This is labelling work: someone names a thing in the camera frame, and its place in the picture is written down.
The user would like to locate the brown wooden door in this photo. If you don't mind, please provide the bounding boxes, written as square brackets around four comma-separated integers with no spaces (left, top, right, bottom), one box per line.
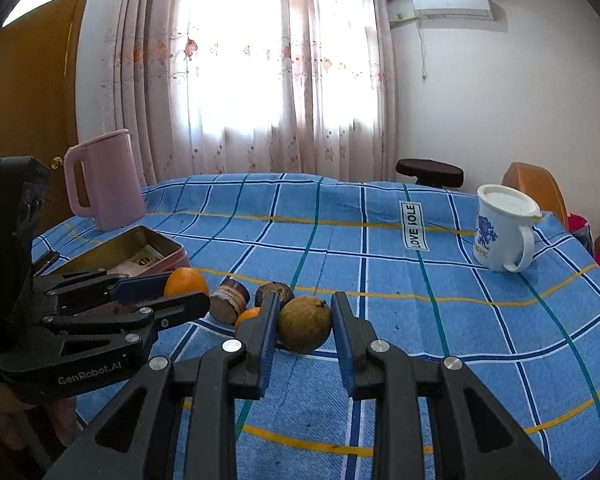
[0,0,86,233]

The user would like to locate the blue checkered tablecloth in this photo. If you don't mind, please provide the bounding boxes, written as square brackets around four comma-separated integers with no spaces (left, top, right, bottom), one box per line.
[32,172,600,480]

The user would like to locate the pink red clothes pile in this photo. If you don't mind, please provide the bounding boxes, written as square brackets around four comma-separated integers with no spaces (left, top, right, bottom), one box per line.
[564,212,600,292]

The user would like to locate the white blue floral mug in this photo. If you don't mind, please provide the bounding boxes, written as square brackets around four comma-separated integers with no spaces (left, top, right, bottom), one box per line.
[472,184,542,273]

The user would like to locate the green-brown kiwi fruit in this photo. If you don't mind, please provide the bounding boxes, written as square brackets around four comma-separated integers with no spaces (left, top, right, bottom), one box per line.
[277,296,332,354]

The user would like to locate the brown striped round jar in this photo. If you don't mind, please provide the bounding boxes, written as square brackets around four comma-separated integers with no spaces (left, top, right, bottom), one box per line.
[209,278,250,325]

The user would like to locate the orange tangerine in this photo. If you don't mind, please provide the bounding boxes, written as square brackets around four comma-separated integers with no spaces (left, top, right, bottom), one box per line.
[163,266,209,297]

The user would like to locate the brown shell-like fruit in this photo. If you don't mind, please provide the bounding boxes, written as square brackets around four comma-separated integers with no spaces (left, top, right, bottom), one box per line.
[79,300,135,318]

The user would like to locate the dark round stool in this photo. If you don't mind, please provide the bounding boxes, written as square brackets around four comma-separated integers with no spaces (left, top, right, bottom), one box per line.
[396,158,465,188]

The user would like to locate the small orange fruit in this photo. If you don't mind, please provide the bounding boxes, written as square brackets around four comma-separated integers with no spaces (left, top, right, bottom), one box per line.
[234,307,260,330]

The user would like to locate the pink metal tin box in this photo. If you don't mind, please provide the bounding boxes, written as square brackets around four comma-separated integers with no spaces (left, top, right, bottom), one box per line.
[52,226,189,278]

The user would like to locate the pink plastic pitcher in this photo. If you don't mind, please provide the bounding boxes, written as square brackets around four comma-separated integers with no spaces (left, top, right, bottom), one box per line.
[64,129,146,232]

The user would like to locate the orange chair back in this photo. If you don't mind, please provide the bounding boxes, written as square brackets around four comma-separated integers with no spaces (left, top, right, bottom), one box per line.
[502,162,568,229]

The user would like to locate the floral sheer curtain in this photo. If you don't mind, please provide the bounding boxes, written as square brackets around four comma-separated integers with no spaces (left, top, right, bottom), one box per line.
[102,0,396,185]

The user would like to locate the dark wrinkled passion fruit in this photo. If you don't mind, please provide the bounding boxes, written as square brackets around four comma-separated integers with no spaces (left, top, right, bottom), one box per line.
[254,282,294,308]

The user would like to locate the white air conditioner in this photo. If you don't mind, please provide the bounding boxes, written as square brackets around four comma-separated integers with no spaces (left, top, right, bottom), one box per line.
[412,0,493,21]

